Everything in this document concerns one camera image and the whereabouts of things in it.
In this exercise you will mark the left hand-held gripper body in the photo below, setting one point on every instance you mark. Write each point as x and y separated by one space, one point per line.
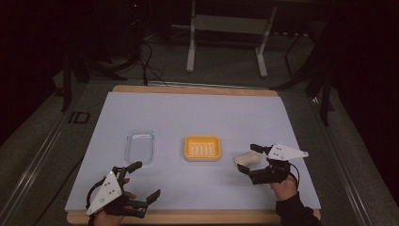
106 191

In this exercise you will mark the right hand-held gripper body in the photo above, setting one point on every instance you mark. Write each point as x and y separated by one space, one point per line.
282 152

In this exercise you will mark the person's left hand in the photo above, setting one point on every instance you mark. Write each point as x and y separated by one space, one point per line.
106 219

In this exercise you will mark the person's right hand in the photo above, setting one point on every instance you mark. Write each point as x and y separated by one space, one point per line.
285 190

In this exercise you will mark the clear plastic container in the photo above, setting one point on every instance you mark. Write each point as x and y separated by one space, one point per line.
140 147

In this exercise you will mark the yellow soap dish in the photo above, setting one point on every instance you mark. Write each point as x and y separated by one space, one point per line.
202 148

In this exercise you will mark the black stand with legs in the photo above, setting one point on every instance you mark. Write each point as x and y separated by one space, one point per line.
326 103

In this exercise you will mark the white table mat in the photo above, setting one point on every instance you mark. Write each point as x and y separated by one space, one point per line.
194 113

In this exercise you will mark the silver bar behind table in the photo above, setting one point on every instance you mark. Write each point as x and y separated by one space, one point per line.
188 84

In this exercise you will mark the white metal stand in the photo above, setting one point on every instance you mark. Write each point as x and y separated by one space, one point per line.
191 47

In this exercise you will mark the metal floor rail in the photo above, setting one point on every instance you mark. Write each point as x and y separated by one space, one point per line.
31 171
342 175

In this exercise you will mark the black rectangular floor bracket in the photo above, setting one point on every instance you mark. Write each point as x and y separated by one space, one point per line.
71 117

